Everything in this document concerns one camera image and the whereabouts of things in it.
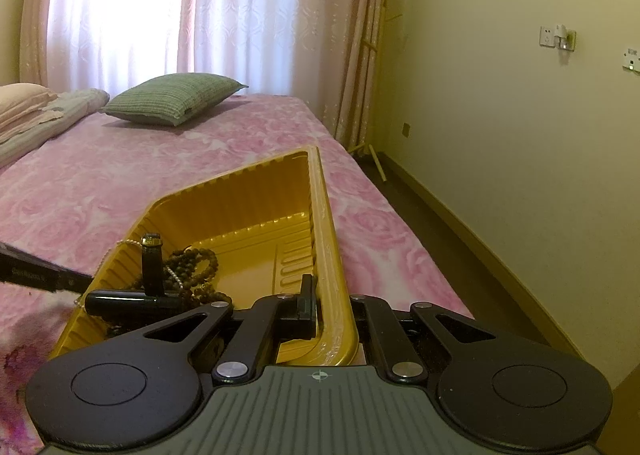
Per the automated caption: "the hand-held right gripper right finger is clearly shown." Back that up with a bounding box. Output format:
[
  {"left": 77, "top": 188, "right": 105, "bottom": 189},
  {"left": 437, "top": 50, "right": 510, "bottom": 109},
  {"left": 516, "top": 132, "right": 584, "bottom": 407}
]
[{"left": 349, "top": 293, "right": 497, "bottom": 383}]

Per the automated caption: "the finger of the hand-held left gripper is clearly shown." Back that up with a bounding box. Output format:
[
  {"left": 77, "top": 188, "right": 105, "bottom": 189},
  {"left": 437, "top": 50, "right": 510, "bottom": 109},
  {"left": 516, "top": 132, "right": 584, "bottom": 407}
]
[{"left": 54, "top": 266, "right": 95, "bottom": 294}]

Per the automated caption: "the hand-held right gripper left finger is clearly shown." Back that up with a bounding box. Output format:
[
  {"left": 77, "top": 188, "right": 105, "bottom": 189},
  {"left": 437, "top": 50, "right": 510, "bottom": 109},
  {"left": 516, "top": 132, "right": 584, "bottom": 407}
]
[{"left": 142, "top": 273, "right": 320, "bottom": 386}]

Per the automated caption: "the dark strap wristwatch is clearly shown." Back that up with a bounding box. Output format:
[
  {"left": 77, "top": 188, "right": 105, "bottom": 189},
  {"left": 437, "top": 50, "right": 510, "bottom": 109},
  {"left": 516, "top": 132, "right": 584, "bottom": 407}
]
[{"left": 141, "top": 232, "right": 167, "bottom": 297}]

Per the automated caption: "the white pearl necklace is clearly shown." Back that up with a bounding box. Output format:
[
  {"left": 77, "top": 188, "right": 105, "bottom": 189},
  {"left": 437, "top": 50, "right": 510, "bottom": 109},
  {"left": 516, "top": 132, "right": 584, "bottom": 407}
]
[{"left": 74, "top": 239, "right": 182, "bottom": 307}]

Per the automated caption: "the yellow plastic tray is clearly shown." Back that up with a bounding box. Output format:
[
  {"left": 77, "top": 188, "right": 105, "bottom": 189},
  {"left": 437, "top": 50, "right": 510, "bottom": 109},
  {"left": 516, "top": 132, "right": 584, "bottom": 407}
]
[{"left": 47, "top": 145, "right": 359, "bottom": 369}]

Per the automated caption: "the brown bead necklace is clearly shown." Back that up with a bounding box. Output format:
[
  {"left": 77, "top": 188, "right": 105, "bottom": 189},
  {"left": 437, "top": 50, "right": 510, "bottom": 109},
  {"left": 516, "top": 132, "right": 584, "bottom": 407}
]
[{"left": 162, "top": 247, "right": 221, "bottom": 297}]

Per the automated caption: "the pink floral blanket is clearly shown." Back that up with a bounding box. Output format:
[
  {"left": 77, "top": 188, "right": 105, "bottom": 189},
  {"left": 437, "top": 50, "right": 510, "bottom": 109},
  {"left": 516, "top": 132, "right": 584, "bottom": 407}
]
[{"left": 0, "top": 93, "right": 476, "bottom": 438}]

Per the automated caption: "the striped folded quilt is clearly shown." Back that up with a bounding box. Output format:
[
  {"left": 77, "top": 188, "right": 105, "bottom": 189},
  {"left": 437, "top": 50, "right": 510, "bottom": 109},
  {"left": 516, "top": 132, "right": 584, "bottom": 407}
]
[{"left": 0, "top": 88, "right": 111, "bottom": 169}]

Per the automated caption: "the wooden stick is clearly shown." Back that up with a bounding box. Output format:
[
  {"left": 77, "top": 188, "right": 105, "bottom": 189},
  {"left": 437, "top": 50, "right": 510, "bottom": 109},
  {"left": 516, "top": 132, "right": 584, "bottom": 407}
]
[{"left": 368, "top": 144, "right": 389, "bottom": 182}]

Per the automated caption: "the pink folded quilt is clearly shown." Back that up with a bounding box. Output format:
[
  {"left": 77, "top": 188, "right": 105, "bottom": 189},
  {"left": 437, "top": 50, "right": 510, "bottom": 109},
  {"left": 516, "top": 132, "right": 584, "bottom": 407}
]
[{"left": 0, "top": 83, "right": 59, "bottom": 136}]

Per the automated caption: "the green checked pillow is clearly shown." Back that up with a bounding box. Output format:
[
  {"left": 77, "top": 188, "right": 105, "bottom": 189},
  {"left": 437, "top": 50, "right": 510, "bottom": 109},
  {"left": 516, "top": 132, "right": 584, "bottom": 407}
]
[{"left": 101, "top": 73, "right": 249, "bottom": 127}]

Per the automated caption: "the beige drape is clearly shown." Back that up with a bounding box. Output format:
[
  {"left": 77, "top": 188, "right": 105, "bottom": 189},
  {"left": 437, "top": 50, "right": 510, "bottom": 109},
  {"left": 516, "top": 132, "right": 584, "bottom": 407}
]
[
  {"left": 334, "top": 0, "right": 392, "bottom": 152},
  {"left": 16, "top": 0, "right": 67, "bottom": 86}
]

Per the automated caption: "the wooden coat rack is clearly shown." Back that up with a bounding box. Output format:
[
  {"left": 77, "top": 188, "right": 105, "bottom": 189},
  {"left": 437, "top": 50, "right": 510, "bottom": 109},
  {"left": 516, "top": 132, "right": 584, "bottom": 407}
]
[{"left": 357, "top": 0, "right": 417, "bottom": 156}]

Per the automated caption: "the sheer white curtain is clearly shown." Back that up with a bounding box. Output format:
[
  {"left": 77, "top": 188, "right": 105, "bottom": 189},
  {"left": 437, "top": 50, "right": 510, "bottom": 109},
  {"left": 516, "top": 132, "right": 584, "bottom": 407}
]
[{"left": 45, "top": 0, "right": 353, "bottom": 102}]

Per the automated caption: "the white wall socket with plug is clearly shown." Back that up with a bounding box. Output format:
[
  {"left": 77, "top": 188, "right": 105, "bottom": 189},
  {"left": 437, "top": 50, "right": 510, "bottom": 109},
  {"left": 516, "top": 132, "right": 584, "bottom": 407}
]
[{"left": 539, "top": 23, "right": 577, "bottom": 52}]

